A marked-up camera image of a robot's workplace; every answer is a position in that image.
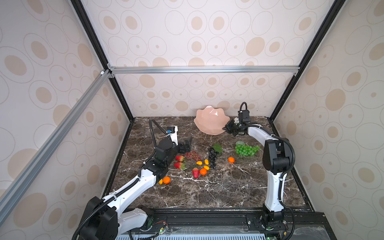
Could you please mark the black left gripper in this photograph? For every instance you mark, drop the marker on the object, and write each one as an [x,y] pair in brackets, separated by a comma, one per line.
[182,150]

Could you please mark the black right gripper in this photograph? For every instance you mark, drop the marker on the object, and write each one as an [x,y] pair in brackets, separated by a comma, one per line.
[229,127]

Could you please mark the red fake grape bunch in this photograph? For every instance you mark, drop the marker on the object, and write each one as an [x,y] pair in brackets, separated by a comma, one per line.
[192,155]

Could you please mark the pink scalloped fruit bowl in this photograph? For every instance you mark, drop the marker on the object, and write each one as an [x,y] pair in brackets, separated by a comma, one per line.
[211,121]

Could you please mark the black fake grape bunch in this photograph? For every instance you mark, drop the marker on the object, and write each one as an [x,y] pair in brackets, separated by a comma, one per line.
[213,153]

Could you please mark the green fake grape bunch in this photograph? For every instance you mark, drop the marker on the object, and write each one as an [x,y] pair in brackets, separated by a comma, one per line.
[245,150]

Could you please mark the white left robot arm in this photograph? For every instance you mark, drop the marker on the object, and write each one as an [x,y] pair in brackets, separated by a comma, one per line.
[106,218]

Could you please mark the fake orange near left arm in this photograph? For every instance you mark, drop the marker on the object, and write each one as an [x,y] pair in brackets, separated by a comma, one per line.
[166,180]

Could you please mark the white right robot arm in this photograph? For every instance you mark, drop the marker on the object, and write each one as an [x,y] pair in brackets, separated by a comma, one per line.
[278,159]

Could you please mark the red yellow-tipped fake strawberry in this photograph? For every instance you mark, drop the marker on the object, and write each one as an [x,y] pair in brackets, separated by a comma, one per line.
[180,158]

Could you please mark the fake orange centre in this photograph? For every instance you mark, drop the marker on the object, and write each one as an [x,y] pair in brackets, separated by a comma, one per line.
[203,172]

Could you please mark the small fake orange right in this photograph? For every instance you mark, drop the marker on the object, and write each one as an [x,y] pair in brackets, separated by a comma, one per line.
[231,159]

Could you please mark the silver horizontal aluminium bar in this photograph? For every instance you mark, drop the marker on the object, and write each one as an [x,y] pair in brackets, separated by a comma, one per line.
[205,69]

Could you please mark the silver diagonal aluminium bar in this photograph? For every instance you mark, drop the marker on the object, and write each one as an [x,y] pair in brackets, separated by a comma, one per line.
[30,172]

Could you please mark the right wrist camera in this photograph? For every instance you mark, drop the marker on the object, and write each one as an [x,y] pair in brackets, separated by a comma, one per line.
[244,116]

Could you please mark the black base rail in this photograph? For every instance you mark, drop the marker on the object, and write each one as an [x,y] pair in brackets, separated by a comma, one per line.
[234,224]

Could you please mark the black vertical frame post right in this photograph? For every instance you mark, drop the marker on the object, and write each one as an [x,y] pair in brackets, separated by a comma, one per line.
[313,47]

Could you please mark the black vertical frame post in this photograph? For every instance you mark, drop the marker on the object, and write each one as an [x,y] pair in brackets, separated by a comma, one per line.
[313,47]
[96,44]

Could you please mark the black vertical frame post left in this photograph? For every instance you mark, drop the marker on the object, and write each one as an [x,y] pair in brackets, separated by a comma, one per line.
[96,44]

